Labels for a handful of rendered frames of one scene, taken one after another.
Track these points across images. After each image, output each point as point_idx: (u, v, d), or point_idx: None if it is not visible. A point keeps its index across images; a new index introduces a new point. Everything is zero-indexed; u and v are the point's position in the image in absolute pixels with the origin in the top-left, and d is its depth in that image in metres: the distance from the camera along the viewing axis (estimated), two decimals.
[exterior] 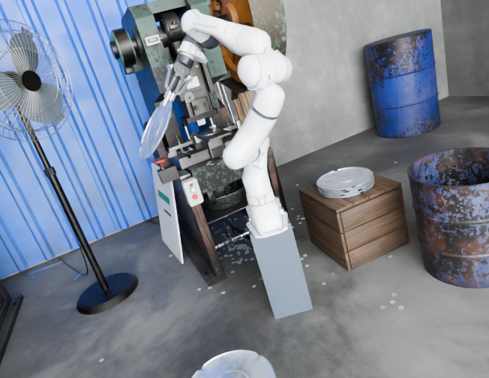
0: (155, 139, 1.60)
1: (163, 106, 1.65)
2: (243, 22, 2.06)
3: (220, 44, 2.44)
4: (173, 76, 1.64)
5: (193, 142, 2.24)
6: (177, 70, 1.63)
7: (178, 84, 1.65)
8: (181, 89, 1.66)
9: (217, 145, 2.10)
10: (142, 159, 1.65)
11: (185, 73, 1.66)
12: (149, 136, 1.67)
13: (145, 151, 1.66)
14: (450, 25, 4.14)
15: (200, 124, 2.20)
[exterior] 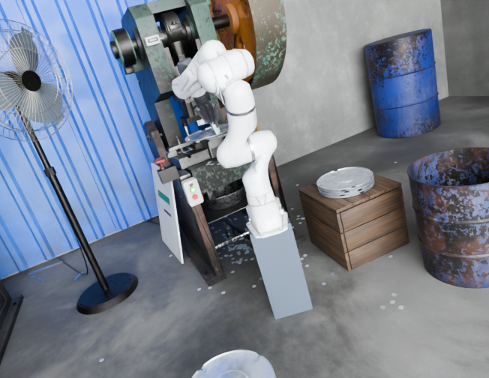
0: None
1: (219, 133, 2.01)
2: (238, 4, 2.03)
3: None
4: (212, 110, 1.93)
5: (193, 142, 2.24)
6: None
7: (208, 114, 1.95)
8: (206, 117, 1.97)
9: (217, 145, 2.10)
10: (200, 139, 2.00)
11: None
12: (204, 134, 2.09)
13: (202, 138, 2.03)
14: (450, 25, 4.14)
15: (200, 124, 2.20)
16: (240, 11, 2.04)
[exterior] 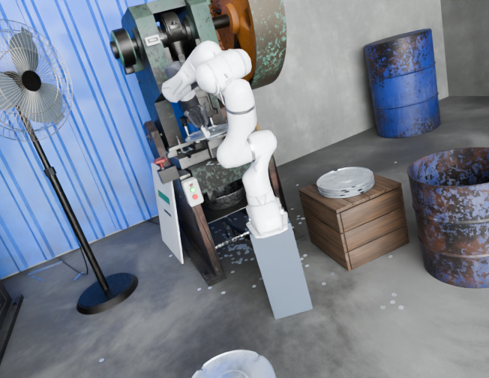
0: (208, 130, 2.19)
1: (208, 136, 2.00)
2: (241, 13, 2.04)
3: None
4: (201, 113, 1.92)
5: (193, 142, 2.24)
6: None
7: (198, 118, 1.94)
8: (196, 121, 1.96)
9: (217, 145, 2.10)
10: (226, 124, 2.22)
11: None
12: (217, 129, 2.13)
13: (223, 126, 2.19)
14: (450, 25, 4.14)
15: None
16: (242, 20, 2.06)
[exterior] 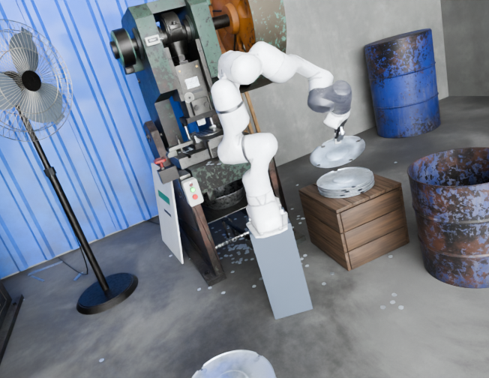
0: (341, 158, 2.02)
1: None
2: None
3: None
4: None
5: (193, 142, 2.24)
6: None
7: (336, 132, 1.75)
8: (337, 137, 1.76)
9: (217, 145, 2.10)
10: (363, 151, 1.98)
11: (337, 127, 1.70)
12: (345, 149, 1.95)
13: (357, 151, 1.97)
14: (450, 25, 4.14)
15: (200, 124, 2.20)
16: None
